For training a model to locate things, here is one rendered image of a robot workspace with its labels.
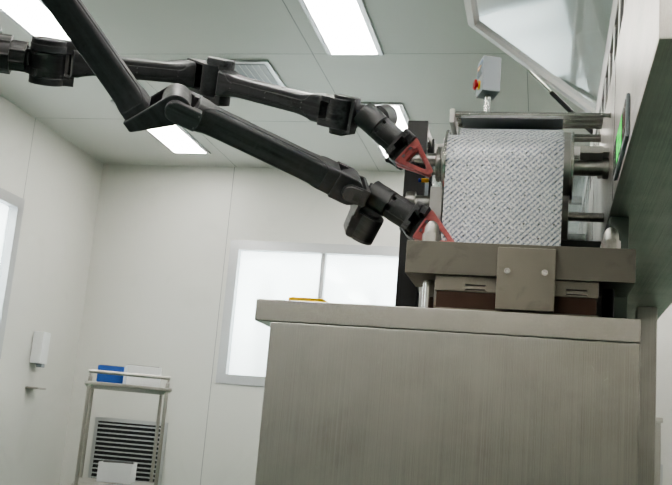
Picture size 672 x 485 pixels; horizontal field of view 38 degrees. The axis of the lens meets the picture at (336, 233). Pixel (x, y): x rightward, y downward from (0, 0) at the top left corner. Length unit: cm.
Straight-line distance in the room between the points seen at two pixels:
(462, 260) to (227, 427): 619
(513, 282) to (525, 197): 30
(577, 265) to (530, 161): 33
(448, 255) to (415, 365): 22
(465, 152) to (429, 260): 33
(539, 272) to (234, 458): 625
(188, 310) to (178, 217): 79
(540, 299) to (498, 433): 24
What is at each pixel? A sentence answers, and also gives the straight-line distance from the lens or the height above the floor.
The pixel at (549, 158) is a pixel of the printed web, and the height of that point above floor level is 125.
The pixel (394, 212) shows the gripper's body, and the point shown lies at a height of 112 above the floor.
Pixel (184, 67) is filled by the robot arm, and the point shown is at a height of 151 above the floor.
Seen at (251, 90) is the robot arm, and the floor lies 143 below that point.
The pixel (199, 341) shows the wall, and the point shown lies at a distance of 799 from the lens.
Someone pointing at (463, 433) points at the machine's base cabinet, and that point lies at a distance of 167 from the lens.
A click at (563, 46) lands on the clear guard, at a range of 279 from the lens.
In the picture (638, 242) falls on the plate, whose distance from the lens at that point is 224.
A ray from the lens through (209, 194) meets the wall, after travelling 820.
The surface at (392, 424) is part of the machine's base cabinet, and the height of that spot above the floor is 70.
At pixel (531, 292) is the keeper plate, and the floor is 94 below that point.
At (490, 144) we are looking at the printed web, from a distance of 203.
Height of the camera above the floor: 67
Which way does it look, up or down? 12 degrees up
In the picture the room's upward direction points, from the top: 5 degrees clockwise
